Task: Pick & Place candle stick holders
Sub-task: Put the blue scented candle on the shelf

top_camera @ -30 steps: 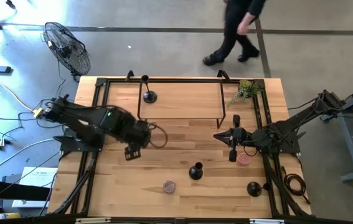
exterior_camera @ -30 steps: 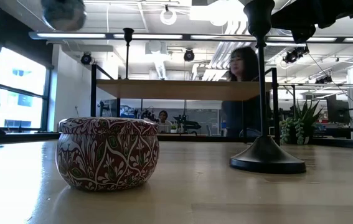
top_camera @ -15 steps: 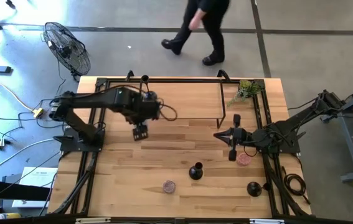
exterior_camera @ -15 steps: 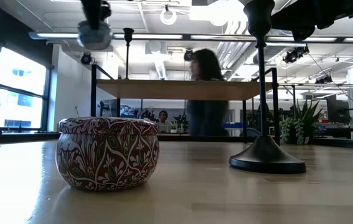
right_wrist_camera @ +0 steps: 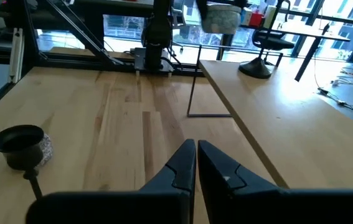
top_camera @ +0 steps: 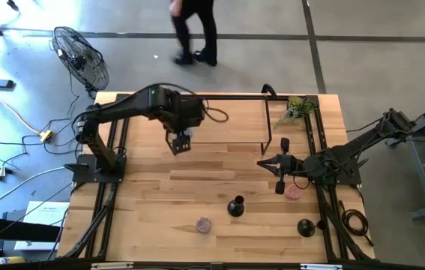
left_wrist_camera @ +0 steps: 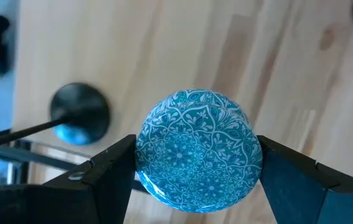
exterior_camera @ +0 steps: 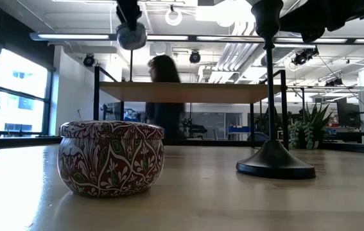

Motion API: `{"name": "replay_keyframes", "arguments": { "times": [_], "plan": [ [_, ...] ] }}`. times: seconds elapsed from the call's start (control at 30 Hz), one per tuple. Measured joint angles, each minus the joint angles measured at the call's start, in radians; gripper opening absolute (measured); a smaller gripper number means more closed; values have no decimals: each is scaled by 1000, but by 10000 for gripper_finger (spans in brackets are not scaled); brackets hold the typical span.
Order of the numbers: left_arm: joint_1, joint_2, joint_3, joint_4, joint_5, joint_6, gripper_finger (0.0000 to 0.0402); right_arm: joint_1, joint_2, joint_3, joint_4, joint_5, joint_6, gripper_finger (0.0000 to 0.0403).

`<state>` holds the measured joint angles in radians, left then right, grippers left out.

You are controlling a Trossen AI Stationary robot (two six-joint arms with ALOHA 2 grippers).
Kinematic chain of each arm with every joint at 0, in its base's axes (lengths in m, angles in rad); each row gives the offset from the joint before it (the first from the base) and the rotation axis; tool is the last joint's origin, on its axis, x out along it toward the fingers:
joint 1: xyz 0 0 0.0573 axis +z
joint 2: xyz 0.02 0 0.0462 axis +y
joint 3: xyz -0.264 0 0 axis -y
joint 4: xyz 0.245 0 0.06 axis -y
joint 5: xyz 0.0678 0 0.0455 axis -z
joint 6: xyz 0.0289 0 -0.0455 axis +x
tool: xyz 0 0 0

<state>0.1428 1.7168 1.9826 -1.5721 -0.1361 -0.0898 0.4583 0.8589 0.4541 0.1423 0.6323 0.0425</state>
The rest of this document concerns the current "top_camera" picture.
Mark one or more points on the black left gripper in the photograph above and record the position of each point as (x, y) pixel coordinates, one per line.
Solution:
(180, 144)

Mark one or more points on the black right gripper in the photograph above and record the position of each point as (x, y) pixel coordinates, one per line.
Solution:
(292, 165)

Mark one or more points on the red mosaic tealight holder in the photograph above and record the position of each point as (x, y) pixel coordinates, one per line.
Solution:
(293, 192)

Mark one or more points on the tall black candlestick holder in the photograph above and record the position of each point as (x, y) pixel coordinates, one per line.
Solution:
(235, 208)
(306, 228)

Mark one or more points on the brown mosaic tealight holder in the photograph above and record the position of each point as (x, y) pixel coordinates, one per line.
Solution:
(203, 225)

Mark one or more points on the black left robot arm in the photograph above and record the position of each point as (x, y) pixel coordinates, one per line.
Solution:
(122, 107)

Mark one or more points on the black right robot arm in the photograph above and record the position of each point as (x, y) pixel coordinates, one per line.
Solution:
(347, 150)

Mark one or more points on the green potted succulent plant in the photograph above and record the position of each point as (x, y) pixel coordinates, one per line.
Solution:
(298, 107)

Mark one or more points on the person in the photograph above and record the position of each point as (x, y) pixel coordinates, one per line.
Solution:
(208, 30)

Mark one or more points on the black floor fan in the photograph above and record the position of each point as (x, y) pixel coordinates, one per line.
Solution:
(81, 60)

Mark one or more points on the yellow power strip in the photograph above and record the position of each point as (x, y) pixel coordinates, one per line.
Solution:
(46, 135)

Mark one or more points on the grey metal stand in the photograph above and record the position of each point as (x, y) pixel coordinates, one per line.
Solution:
(422, 172)

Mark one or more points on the white paper sheet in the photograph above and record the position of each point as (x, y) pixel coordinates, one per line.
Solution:
(43, 221)

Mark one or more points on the black aluminium rig frame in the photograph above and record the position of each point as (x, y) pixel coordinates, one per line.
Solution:
(101, 225)

